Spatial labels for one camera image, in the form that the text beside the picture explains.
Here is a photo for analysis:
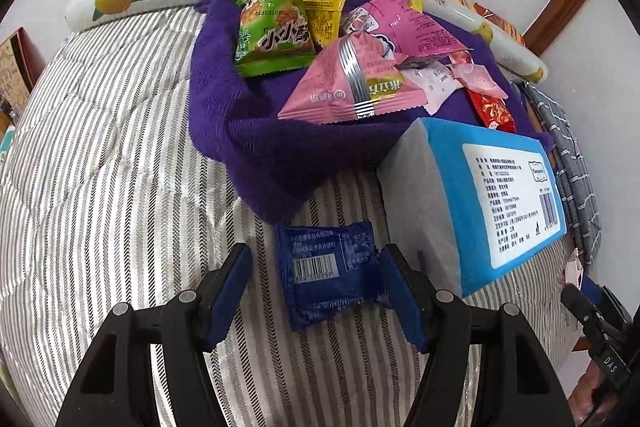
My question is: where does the person's right hand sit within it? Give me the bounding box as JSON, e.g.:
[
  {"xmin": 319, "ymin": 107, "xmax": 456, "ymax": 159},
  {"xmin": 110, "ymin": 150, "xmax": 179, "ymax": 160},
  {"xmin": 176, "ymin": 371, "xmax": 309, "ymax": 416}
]
[{"xmin": 567, "ymin": 361, "xmax": 617, "ymax": 426}]

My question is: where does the large pink yellow snack bag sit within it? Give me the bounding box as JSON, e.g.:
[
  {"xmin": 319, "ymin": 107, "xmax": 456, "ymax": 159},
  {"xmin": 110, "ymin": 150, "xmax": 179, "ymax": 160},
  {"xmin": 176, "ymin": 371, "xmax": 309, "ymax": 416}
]
[{"xmin": 341, "ymin": 0, "xmax": 468, "ymax": 58}]

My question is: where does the dark blue snack packet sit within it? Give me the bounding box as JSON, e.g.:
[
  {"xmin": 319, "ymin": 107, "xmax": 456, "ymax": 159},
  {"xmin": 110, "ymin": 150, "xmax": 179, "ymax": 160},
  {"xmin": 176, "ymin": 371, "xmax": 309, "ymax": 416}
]
[{"xmin": 276, "ymin": 221, "xmax": 387, "ymax": 332}]

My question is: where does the orange snack bag behind roll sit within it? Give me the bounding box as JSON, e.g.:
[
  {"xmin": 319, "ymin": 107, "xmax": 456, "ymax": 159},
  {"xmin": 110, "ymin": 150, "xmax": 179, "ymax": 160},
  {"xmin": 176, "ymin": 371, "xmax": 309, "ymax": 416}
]
[{"xmin": 472, "ymin": 2, "xmax": 526, "ymax": 46}]

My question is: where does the grey checked cloth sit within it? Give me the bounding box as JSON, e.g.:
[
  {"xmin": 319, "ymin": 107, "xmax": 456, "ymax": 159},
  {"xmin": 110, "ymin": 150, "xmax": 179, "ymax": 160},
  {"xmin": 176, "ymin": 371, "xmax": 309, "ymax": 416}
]
[{"xmin": 518, "ymin": 81, "xmax": 602, "ymax": 273}]

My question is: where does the green snack bag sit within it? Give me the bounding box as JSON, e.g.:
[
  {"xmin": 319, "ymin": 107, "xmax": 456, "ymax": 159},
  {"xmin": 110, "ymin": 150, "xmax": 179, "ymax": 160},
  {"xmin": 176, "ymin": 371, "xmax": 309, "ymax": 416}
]
[{"xmin": 229, "ymin": 0, "xmax": 316, "ymax": 78}]

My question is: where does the blue tissue box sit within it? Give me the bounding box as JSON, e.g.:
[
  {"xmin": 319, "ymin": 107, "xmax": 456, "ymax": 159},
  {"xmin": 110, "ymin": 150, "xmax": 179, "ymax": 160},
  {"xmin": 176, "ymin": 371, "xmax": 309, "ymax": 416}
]
[{"xmin": 376, "ymin": 118, "xmax": 566, "ymax": 297}]

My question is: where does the white pink strawberry snack bag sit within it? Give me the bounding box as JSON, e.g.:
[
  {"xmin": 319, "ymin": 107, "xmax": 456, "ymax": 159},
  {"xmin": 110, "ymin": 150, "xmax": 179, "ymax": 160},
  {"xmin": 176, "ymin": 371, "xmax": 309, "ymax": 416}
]
[{"xmin": 449, "ymin": 63, "xmax": 509, "ymax": 100}]

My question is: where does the purple towel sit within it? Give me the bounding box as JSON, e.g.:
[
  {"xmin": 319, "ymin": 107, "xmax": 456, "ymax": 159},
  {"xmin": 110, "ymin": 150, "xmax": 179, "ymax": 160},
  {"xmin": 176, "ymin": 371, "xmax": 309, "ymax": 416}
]
[{"xmin": 189, "ymin": 0, "xmax": 426, "ymax": 225}]

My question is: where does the striped grey quilt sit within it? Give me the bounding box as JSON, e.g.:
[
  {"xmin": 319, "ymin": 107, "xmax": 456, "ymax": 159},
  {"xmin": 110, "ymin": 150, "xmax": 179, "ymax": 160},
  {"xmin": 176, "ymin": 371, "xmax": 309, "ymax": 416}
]
[{"xmin": 0, "ymin": 5, "xmax": 586, "ymax": 427}]

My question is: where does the long red white candy packet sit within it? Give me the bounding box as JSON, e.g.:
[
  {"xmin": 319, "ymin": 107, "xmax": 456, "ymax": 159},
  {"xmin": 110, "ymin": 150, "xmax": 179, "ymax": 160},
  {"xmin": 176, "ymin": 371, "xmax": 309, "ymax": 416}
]
[{"xmin": 448, "ymin": 50, "xmax": 473, "ymax": 65}]

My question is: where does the pink triangular snack bag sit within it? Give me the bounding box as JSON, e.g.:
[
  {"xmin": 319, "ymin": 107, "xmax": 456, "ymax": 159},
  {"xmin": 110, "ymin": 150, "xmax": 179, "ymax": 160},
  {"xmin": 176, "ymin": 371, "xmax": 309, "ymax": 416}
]
[{"xmin": 278, "ymin": 31, "xmax": 427, "ymax": 124}]

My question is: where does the small red snack packet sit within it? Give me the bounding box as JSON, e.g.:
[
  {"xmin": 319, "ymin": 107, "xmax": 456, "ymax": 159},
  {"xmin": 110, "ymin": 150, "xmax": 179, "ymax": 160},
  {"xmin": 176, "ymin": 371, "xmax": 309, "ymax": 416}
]
[{"xmin": 466, "ymin": 90, "xmax": 516, "ymax": 133}]

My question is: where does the small pale pink packet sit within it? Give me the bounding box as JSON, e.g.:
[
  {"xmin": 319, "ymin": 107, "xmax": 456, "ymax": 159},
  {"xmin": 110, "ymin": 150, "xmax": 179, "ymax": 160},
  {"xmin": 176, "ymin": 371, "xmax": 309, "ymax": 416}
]
[{"xmin": 400, "ymin": 60, "xmax": 462, "ymax": 116}]

